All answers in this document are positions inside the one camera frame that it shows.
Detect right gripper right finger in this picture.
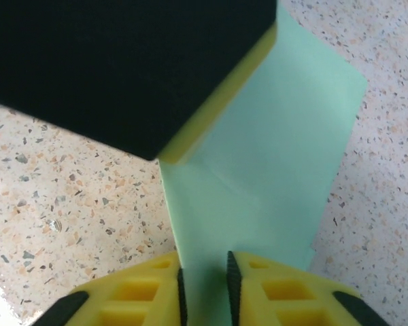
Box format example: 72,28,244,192
226,250,385,326

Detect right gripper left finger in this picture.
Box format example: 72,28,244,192
42,251,188,326

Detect green paper sheet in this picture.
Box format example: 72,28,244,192
159,0,368,326

